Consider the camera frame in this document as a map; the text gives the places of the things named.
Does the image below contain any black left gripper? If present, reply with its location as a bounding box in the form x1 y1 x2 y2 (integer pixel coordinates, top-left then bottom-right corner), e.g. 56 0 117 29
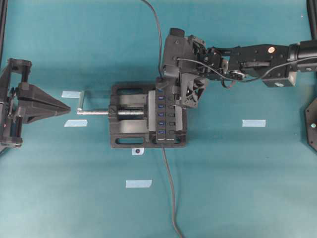
0 58 71 149

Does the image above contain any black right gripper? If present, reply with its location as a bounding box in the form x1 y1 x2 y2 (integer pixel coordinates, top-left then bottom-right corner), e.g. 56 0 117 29
170 35 228 108

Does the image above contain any black USB cable with plug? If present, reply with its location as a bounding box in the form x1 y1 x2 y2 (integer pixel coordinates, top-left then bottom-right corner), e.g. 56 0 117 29
141 0 166 90

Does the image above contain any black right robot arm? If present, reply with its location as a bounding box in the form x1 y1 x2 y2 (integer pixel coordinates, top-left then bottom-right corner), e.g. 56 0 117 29
163 35 317 108

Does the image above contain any black multi-port USB hub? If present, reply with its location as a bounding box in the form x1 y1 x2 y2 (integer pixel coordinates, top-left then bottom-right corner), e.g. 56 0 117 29
156 77 176 144

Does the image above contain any blue tape strip upper left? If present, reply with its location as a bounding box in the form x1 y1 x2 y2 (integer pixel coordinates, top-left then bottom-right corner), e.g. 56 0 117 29
61 91 81 99

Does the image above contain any blue tape strip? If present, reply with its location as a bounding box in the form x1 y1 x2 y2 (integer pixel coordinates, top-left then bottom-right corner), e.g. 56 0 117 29
61 91 81 99
125 179 152 188
64 119 88 127
242 119 266 127

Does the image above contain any black bench vise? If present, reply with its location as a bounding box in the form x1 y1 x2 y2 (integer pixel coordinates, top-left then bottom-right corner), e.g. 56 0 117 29
77 84 187 149

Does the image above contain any blue tape strip middle left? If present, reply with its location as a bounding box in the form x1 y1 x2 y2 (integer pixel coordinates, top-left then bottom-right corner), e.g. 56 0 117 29
64 119 88 127

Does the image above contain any white sticker with dot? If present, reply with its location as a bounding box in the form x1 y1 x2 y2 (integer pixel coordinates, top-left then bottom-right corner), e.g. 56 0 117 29
131 148 145 156

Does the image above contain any blue tape strip right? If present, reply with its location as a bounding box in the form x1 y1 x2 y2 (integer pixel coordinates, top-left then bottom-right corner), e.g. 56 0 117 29
242 119 266 127

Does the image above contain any blue tape strip bottom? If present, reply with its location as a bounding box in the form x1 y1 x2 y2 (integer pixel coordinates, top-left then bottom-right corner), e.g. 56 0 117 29
125 179 152 188

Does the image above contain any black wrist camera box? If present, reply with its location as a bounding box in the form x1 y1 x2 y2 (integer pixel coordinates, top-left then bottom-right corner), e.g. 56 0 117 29
162 28 193 77

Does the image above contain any black gripper signal cable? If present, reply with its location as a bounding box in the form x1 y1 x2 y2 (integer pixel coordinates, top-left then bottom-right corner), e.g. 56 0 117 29
173 57 298 89

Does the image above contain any black aluminium frame rail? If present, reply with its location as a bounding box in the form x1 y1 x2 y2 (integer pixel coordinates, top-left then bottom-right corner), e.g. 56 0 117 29
0 0 8 62

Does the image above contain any black hub power cable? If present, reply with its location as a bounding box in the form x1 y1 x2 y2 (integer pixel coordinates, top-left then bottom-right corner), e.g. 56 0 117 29
162 146 186 238

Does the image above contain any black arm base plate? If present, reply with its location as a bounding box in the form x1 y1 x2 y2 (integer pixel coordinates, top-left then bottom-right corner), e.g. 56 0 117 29
304 98 317 152

